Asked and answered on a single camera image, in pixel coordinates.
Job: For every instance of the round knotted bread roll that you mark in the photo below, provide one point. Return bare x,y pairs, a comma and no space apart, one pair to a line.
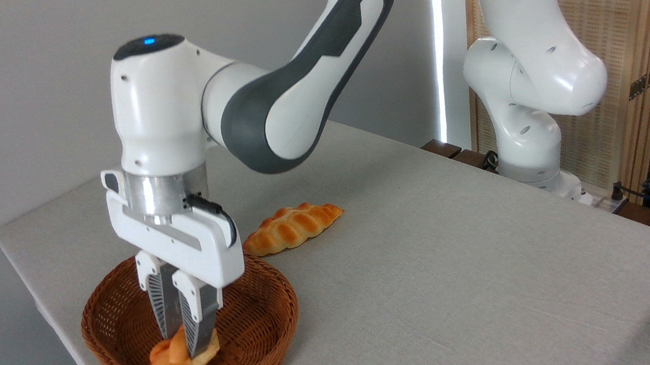
169,364

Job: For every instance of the long braided bread loaf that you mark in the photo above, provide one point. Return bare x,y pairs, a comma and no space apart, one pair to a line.
291,228

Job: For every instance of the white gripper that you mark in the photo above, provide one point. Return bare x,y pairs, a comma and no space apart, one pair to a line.
201,254

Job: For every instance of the dark metal screen hinge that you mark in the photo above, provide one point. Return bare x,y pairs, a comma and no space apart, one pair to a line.
646,81

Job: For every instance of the brown wicker basket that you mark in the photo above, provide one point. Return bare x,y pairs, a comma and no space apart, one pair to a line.
255,326

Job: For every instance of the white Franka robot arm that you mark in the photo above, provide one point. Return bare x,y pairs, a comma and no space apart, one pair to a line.
162,103

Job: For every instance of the black plug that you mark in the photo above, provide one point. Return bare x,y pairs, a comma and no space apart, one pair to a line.
617,192

